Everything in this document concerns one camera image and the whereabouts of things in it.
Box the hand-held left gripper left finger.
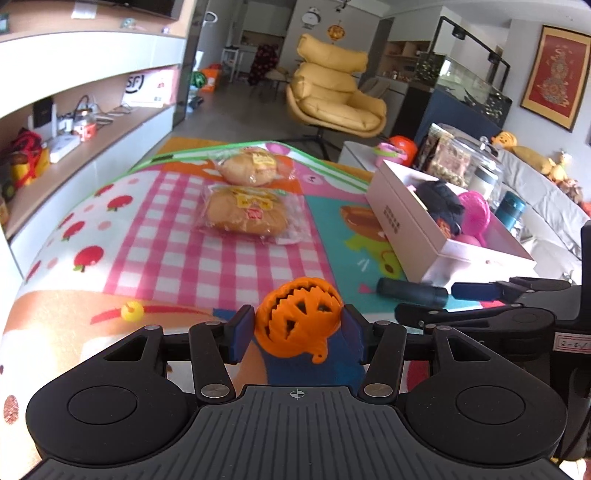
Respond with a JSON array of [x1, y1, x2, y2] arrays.
[[104, 305, 257, 402]]

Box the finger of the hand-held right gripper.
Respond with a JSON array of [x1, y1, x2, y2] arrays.
[[394, 302, 558, 332], [450, 276, 581, 306]]

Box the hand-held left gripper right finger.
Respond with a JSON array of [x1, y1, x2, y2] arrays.
[[340, 305, 490, 403]]

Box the orange pumpkin toy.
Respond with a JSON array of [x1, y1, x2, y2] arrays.
[[255, 276, 345, 365]]

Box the dark teal cylinder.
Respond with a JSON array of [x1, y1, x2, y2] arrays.
[[376, 278, 450, 308]]

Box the pink plastic basket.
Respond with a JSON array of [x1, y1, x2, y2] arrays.
[[456, 191, 493, 237]]

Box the black plush toy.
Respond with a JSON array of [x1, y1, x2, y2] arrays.
[[406, 179, 467, 237]]

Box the pink cardboard box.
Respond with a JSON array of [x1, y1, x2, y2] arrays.
[[366, 159, 537, 285]]

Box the teal thermos bottle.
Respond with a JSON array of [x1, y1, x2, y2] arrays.
[[496, 191, 527, 230]]

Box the grey sofa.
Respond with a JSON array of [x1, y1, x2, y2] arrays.
[[498, 147, 591, 282]]

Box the colourful printed play mat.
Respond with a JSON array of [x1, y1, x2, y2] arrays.
[[0, 137, 555, 480]]

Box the large wrapped bread bun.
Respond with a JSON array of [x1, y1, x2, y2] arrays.
[[195, 184, 308, 246]]

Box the glass jar with lid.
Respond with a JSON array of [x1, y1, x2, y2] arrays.
[[442, 135, 505, 205]]

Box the clear snack bags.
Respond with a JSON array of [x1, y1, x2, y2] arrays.
[[419, 123, 472, 182]]

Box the group of plush toys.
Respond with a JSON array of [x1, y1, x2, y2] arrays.
[[547, 149, 591, 206]]

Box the yellow plush toy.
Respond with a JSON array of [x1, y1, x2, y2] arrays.
[[491, 130, 519, 151]]

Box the orange round toy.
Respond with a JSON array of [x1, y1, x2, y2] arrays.
[[387, 135, 419, 168]]

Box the small wrapped bread bun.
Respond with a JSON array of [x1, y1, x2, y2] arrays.
[[216, 147, 297, 186]]

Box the pink and green toy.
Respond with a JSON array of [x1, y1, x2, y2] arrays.
[[374, 141, 407, 163]]

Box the glass fish tank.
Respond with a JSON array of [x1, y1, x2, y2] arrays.
[[414, 15, 514, 139]]

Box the yellow leather armchair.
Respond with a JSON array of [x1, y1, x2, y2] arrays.
[[285, 32, 389, 160]]

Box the white flat box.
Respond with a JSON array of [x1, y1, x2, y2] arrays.
[[47, 134, 82, 164]]

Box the small jar with orange label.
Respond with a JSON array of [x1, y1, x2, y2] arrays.
[[73, 110, 98, 142]]

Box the white and pink courier envelope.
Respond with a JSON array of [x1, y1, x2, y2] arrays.
[[121, 68, 180, 109]]

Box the dark red patterned blanket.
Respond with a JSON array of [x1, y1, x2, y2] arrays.
[[247, 43, 281, 87]]

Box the white stool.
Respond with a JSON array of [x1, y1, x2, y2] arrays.
[[221, 45, 242, 75]]

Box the red and yellow bag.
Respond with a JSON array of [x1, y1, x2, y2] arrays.
[[9, 128, 51, 188]]

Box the white and wood shelf unit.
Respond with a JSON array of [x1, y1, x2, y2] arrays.
[[0, 0, 190, 278]]

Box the black router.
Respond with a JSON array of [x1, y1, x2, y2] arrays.
[[31, 97, 58, 136]]

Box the black television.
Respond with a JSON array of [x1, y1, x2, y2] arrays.
[[112, 0, 185, 20]]

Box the red framed wall poster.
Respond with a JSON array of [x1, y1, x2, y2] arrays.
[[519, 24, 591, 133]]

